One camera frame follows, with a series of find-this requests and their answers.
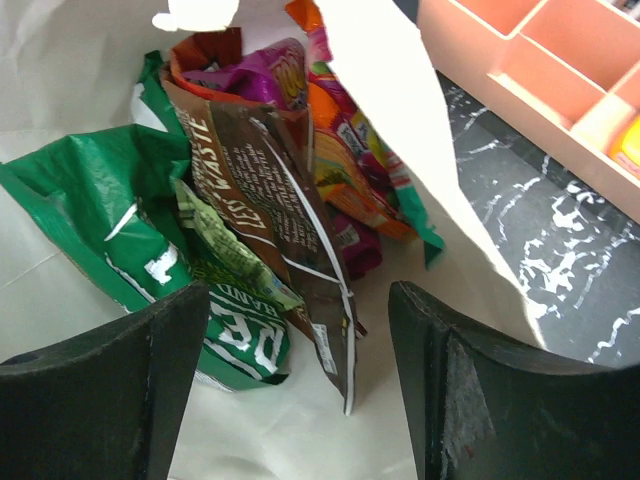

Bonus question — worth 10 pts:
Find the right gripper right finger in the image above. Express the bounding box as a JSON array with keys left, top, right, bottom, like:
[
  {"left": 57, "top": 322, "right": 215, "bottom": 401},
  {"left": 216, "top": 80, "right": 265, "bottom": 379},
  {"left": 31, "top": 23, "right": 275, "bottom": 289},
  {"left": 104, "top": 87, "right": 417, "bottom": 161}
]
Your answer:
[{"left": 388, "top": 281, "right": 639, "bottom": 479}]

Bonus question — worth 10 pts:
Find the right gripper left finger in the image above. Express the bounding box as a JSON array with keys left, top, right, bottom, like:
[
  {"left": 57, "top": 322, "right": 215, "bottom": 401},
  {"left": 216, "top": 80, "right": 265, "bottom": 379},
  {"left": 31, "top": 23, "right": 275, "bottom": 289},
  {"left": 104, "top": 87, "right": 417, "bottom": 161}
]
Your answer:
[{"left": 1, "top": 282, "right": 209, "bottom": 479}]

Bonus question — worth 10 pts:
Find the green chips bag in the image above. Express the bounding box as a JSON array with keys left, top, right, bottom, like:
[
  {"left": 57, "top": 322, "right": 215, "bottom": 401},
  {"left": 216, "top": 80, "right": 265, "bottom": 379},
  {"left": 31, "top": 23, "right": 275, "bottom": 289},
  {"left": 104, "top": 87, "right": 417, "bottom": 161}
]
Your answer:
[{"left": 1, "top": 51, "right": 290, "bottom": 392}]

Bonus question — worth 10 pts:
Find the brown kettle chips bag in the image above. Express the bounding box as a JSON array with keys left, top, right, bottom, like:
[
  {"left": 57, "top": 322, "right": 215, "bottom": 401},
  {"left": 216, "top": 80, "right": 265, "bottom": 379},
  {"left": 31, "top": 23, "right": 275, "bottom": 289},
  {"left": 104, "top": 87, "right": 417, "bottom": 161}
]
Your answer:
[{"left": 161, "top": 79, "right": 357, "bottom": 414}]

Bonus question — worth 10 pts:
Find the brown paper bag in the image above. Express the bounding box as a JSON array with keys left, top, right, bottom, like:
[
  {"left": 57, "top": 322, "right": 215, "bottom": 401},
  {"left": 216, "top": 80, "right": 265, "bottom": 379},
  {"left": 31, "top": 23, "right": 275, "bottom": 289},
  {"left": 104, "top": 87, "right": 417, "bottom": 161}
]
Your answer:
[{"left": 1, "top": 1, "right": 544, "bottom": 479}]

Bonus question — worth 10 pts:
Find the red doritos bag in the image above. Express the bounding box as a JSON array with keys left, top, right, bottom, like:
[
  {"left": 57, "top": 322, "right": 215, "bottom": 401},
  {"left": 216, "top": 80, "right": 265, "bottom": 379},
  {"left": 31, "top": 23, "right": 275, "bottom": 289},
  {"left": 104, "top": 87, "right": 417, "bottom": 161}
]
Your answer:
[{"left": 169, "top": 27, "right": 244, "bottom": 103}]

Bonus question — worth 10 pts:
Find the teal white snack bag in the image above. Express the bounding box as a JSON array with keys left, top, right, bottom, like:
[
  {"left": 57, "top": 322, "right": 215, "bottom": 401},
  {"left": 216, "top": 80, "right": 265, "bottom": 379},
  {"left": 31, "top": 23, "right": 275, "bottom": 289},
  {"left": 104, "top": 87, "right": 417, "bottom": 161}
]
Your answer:
[{"left": 389, "top": 162, "right": 445, "bottom": 269}]

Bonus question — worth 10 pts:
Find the orange fruit candy bag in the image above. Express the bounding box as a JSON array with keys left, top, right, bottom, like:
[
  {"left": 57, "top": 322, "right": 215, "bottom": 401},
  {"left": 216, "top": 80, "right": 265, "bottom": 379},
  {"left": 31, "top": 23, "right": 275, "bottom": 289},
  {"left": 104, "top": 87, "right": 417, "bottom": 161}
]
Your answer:
[{"left": 285, "top": 1, "right": 417, "bottom": 241}]

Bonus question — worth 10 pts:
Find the purple grape candy bag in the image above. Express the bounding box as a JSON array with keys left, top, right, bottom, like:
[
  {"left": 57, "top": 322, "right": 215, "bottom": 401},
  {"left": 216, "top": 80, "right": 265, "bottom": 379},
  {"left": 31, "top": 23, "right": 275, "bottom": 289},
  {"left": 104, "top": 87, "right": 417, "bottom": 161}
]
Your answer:
[{"left": 183, "top": 38, "right": 382, "bottom": 280}]

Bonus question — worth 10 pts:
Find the light green snack packet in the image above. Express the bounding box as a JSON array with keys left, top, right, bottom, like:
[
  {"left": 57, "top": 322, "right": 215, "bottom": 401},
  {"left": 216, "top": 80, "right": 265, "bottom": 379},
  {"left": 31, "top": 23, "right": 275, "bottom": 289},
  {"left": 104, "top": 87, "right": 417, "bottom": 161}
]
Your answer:
[{"left": 174, "top": 180, "right": 304, "bottom": 311}]

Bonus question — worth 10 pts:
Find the pink plastic desk organizer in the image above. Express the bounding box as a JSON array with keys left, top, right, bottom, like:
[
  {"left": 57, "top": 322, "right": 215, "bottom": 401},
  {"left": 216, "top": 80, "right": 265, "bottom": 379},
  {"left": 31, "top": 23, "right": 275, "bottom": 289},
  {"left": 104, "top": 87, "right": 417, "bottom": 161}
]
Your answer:
[{"left": 417, "top": 0, "right": 639, "bottom": 220}]

